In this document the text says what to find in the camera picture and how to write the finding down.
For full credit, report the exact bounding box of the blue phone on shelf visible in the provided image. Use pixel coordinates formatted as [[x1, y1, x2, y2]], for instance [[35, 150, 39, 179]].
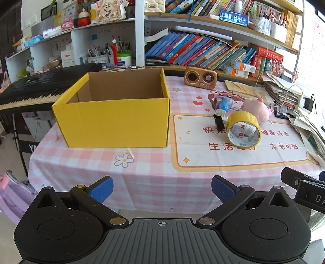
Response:
[[219, 9, 249, 27]]

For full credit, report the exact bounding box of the yellow tape roll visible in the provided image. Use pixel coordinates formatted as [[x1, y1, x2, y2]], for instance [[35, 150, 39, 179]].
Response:
[[226, 110, 262, 149]]

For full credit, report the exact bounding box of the orange white medicine box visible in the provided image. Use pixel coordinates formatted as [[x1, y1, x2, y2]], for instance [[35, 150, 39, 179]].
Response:
[[231, 61, 256, 73]]

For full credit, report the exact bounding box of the blue toy figure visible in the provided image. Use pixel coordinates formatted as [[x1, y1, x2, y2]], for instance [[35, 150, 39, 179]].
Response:
[[214, 96, 233, 112]]

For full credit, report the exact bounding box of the brown retro radio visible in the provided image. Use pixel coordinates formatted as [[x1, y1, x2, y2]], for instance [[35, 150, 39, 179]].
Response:
[[184, 66, 218, 90]]

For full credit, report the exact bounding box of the black binder clip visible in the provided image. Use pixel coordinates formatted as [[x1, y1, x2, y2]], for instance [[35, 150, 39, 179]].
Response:
[[213, 114, 225, 133]]

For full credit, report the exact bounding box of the black power adapter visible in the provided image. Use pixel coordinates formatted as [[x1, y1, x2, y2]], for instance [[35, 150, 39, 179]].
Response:
[[303, 94, 315, 113]]

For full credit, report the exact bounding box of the checkered chess board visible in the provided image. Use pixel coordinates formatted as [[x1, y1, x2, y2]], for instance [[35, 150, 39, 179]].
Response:
[[102, 66, 156, 72]]

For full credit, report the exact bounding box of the red round pot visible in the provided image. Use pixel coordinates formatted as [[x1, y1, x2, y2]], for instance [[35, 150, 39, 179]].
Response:
[[78, 8, 91, 27]]

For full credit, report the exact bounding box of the pink backpack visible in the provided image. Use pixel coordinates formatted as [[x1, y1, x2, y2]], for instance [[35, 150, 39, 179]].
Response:
[[0, 171, 37, 224]]

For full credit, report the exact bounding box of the black electronic keyboard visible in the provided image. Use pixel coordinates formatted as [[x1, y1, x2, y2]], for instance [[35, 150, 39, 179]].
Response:
[[1, 63, 102, 112]]

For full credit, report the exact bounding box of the white green-lid jar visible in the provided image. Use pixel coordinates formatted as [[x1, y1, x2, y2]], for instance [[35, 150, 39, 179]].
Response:
[[117, 52, 132, 67]]

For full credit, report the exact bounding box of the stack of papers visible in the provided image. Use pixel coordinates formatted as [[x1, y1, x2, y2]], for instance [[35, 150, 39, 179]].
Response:
[[262, 73, 324, 168]]

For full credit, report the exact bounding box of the pink plush pig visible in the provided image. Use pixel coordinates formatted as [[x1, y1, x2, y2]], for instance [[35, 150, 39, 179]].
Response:
[[241, 97, 271, 124]]

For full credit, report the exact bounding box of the white bookshelf unit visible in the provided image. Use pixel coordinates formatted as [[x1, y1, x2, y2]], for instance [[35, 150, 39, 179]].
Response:
[[2, 1, 303, 82]]

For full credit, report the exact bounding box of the yellow cardboard box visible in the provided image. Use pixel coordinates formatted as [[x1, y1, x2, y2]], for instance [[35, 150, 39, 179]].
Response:
[[52, 68, 170, 148]]

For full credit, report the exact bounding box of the white charger plug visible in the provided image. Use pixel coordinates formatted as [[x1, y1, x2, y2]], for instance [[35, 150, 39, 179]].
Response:
[[215, 108, 228, 122]]

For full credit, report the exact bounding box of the pink checkered tablecloth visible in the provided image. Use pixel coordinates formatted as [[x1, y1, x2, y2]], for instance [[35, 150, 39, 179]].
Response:
[[28, 76, 322, 214]]

